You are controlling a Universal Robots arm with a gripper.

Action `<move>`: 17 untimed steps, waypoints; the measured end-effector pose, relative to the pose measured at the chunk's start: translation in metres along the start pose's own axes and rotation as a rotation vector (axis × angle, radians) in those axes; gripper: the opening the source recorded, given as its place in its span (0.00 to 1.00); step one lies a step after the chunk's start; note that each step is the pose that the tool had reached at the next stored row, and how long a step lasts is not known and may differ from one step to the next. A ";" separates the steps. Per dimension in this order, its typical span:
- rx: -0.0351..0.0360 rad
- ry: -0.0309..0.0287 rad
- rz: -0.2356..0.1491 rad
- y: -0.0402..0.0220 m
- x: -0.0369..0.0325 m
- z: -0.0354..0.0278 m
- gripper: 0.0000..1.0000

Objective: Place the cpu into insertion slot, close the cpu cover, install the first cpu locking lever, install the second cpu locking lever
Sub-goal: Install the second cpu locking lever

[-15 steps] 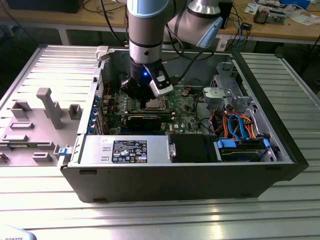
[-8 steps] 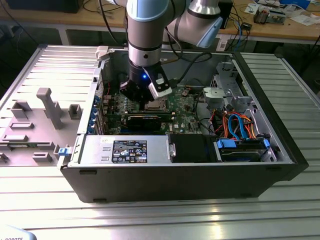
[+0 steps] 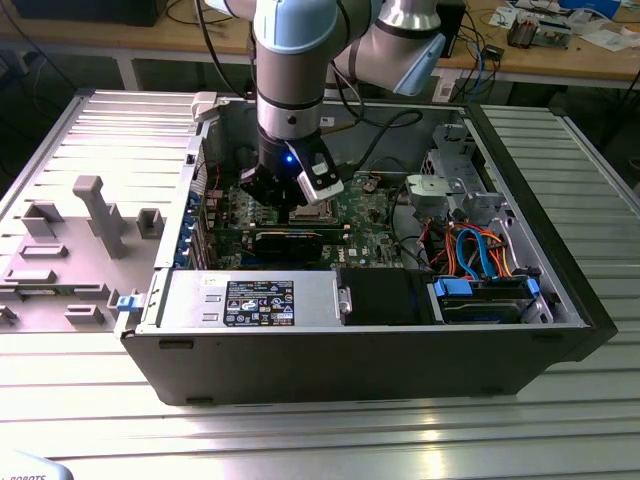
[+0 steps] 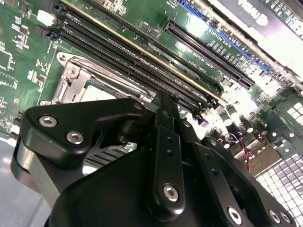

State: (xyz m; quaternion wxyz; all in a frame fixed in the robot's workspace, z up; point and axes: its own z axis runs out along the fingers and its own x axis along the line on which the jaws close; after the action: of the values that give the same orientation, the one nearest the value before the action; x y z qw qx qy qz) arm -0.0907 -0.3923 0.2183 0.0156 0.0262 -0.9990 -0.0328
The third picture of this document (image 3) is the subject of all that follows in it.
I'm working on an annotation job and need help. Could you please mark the pale teach pendant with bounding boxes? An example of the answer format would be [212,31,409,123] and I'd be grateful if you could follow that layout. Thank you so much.
[0,448,76,480]

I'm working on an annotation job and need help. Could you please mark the blue plastic clip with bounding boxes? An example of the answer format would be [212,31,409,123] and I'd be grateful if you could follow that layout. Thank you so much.
[114,293,145,316]

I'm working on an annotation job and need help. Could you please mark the silver metal drive cage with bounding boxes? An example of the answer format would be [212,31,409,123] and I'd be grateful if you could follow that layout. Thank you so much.
[403,122,507,224]

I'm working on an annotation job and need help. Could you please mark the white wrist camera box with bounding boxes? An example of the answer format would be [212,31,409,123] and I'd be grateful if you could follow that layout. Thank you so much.
[287,139,347,204]

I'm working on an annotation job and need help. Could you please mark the copper finned heat sink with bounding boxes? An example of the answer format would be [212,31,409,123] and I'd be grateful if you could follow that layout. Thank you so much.
[506,13,540,50]

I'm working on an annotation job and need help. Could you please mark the green motherboard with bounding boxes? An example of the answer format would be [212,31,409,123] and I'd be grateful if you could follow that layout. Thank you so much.
[199,172,426,275]

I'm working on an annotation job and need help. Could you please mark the grey metal bracket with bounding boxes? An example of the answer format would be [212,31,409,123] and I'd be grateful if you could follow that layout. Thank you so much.
[406,174,452,218]

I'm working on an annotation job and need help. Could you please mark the black graphics card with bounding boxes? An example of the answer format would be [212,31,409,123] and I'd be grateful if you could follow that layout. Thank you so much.
[238,227,351,265]

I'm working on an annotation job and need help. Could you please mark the grey power supply unit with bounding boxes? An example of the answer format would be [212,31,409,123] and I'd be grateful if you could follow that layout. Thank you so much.
[152,269,347,332]

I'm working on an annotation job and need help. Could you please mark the open black PC case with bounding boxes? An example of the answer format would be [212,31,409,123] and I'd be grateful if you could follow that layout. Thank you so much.
[118,89,620,407]

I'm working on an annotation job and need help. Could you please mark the metal socket cover frame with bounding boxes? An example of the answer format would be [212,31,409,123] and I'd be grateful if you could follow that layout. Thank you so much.
[292,201,336,224]

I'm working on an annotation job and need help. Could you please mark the black equipment case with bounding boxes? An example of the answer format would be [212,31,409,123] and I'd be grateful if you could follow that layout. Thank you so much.
[9,0,162,28]

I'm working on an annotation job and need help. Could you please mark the black RAM slot bank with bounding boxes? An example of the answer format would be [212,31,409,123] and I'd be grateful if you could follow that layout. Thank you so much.
[214,222,351,239]

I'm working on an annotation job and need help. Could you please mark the orange wire bundle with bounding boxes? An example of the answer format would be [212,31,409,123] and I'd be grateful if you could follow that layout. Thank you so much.
[427,222,517,280]

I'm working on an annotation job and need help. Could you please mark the blue flat wire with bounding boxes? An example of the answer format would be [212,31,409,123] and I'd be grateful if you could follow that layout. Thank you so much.
[454,227,502,281]

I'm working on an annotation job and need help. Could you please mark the wooden desk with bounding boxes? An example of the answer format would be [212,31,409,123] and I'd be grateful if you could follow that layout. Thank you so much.
[0,0,640,92]

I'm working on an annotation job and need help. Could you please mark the grey case release latch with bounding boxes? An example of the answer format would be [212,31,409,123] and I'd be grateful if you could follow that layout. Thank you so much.
[191,91,222,122]

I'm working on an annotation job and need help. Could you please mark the hard disk in blue carrier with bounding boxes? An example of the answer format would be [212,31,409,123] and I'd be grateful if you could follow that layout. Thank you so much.
[427,276,542,326]

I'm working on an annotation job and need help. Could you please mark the white paper sheet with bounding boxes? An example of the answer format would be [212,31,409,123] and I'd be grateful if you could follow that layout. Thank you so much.
[579,28,640,52]

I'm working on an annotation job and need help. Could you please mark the grey metal component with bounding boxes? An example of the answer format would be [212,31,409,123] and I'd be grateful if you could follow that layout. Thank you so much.
[537,14,575,50]

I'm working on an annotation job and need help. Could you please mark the grey plastic parts rack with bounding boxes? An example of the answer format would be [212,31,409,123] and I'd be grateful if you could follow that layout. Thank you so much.
[0,174,169,335]

